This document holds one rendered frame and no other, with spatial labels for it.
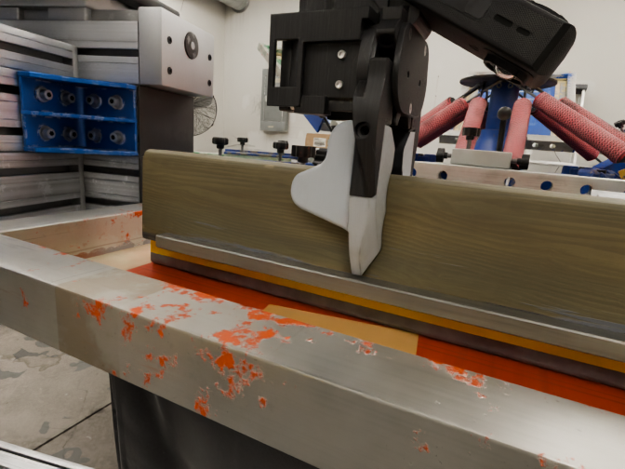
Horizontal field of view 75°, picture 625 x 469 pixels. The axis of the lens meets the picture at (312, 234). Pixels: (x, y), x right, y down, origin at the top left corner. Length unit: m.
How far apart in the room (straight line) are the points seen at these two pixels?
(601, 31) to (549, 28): 4.77
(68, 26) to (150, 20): 0.12
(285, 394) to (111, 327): 0.10
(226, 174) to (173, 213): 0.06
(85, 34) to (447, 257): 0.54
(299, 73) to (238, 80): 5.84
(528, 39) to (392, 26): 0.07
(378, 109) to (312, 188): 0.07
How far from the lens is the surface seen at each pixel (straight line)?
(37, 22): 0.70
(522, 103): 1.37
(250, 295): 0.31
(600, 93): 4.93
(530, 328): 0.24
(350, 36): 0.25
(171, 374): 0.20
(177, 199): 0.34
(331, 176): 0.25
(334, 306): 0.29
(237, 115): 6.05
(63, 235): 0.40
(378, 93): 0.22
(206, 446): 0.36
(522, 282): 0.25
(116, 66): 0.61
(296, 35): 0.26
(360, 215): 0.23
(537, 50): 0.24
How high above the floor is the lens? 1.07
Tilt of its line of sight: 13 degrees down
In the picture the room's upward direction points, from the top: 4 degrees clockwise
